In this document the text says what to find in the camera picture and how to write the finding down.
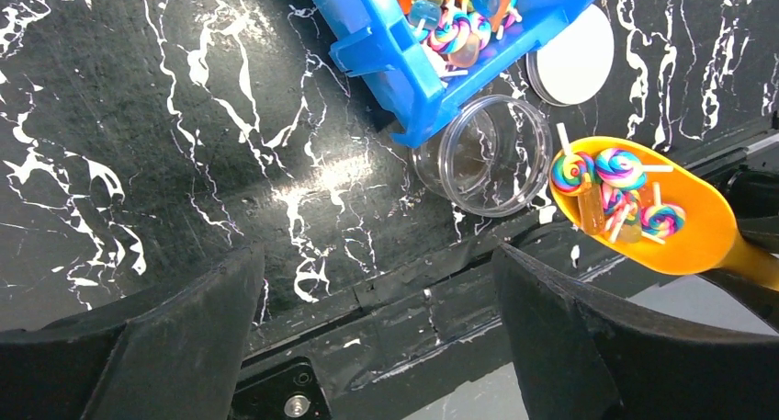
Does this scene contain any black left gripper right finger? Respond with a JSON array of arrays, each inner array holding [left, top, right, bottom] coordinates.
[[492, 245, 778, 419]]

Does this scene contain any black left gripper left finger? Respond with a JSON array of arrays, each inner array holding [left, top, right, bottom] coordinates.
[[1, 244, 265, 419]]

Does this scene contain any yellow plastic scoop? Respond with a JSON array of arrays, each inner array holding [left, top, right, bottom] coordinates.
[[549, 134, 778, 289]]

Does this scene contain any blue plastic candy bin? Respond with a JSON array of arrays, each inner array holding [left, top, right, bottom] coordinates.
[[312, 0, 595, 148]]

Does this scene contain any clear round plastic jar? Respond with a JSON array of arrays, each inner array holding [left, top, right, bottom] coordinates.
[[410, 95, 553, 218]]

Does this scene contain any white round jar lid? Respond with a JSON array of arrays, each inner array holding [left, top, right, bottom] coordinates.
[[526, 5, 615, 107]]

